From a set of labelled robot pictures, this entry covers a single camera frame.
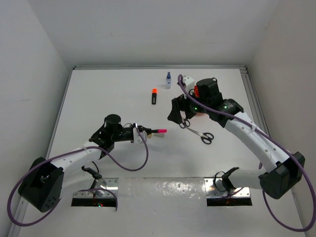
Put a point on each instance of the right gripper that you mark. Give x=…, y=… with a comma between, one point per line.
x=178, y=103

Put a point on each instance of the aluminium frame rail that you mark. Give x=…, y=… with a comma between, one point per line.
x=253, y=99

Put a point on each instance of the small spray bottle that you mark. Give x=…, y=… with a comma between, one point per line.
x=168, y=81

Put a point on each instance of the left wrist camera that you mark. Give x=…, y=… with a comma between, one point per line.
x=137, y=138

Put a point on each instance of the orange round organizer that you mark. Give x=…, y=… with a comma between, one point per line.
x=196, y=91

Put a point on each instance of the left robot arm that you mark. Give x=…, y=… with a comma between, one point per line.
x=50, y=180

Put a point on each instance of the large black scissors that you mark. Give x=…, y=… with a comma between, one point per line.
x=205, y=137

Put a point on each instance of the grey eraser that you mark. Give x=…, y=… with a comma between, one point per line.
x=158, y=134

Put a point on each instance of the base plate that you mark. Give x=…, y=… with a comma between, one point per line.
x=98, y=189
x=215, y=189

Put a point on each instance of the orange cap black highlighter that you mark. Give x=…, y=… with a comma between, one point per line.
x=154, y=96

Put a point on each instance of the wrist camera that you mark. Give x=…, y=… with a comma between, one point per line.
x=188, y=84
x=137, y=138

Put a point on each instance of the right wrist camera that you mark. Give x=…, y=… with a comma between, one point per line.
x=188, y=84

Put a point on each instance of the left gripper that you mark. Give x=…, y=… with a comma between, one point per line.
x=141, y=128

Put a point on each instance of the pink cap black highlighter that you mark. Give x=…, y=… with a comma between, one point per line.
x=161, y=131

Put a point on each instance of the small black scissors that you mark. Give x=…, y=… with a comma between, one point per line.
x=184, y=123

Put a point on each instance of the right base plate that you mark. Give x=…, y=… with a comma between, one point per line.
x=215, y=189

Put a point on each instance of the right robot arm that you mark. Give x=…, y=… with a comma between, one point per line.
x=281, y=171

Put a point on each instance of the left base plate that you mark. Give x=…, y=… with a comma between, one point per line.
x=98, y=189

